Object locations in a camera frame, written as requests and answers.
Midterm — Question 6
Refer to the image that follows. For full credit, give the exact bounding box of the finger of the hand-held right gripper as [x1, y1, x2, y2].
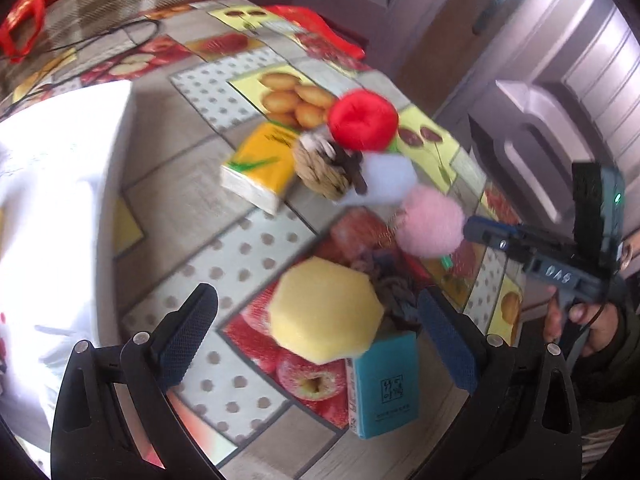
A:
[463, 216, 512, 252]
[490, 223, 531, 239]

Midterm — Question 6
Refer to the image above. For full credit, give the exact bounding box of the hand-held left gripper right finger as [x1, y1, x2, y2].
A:
[417, 287, 583, 480]

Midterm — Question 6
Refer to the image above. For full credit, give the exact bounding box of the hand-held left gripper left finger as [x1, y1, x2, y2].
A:
[50, 282, 226, 480]

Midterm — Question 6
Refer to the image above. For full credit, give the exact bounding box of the pink plush ball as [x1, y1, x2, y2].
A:
[395, 184, 467, 260]

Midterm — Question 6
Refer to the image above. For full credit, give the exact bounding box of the grey purple rope knot ball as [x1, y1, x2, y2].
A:
[350, 250, 426, 333]

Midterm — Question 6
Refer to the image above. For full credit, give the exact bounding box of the teal tissue packet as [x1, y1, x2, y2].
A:
[345, 330, 421, 440]

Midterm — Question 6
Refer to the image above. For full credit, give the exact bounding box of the white foam block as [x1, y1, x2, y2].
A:
[345, 152, 418, 207]

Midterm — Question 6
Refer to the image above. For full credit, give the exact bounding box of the yellow sponge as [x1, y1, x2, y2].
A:
[268, 256, 385, 365]

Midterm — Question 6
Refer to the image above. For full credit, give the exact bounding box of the red plush toy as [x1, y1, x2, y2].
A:
[327, 89, 399, 152]

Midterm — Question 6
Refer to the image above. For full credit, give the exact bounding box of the beige brown rope knot ball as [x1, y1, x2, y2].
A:
[292, 132, 369, 203]

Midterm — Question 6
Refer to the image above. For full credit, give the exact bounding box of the white cardboard box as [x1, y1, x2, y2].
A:
[0, 80, 138, 453]

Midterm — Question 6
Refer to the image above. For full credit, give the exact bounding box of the yellow tissue packet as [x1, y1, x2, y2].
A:
[220, 122, 301, 216]

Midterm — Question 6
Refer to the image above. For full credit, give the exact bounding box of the person's right forearm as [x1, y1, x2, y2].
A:
[570, 305, 640, 403]

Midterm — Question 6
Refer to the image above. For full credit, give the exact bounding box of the person's right hand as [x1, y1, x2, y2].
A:
[544, 290, 623, 361]

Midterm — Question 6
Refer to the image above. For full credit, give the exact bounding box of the fruit print tablecloth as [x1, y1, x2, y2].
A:
[0, 0, 526, 480]

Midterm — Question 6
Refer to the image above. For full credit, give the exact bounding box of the purple panelled door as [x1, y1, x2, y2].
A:
[330, 0, 640, 306]

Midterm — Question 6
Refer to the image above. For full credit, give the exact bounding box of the red printed gift bag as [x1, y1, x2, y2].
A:
[265, 5, 366, 61]

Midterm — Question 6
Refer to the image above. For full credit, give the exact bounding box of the black cable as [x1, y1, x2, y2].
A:
[30, 17, 162, 86]

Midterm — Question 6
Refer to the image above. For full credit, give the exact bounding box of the red tote bag with handles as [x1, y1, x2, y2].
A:
[0, 0, 131, 63]

